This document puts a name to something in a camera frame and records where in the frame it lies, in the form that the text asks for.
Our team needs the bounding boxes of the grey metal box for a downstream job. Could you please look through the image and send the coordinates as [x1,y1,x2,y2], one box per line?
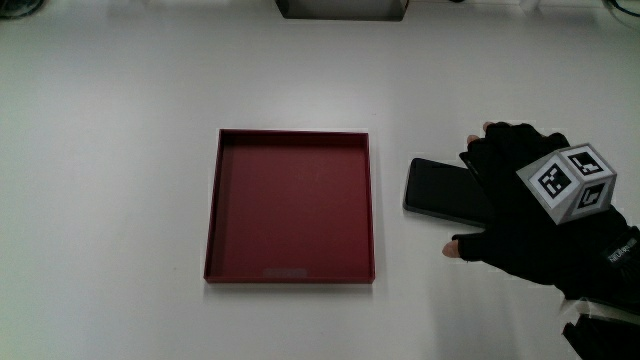
[274,0,410,23]

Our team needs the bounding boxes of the black cable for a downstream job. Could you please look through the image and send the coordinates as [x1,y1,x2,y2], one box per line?
[0,0,47,21]
[602,0,640,30]

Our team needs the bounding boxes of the white desk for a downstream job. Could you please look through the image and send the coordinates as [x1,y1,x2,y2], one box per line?
[0,0,640,360]

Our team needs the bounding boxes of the person's right hand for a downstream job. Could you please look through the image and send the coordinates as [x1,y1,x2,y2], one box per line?
[441,121,640,315]

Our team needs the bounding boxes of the black smartphone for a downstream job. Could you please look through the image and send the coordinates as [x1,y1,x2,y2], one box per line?
[402,157,496,229]

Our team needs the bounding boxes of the red square tray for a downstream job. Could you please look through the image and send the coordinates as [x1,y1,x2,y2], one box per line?
[203,128,376,285]

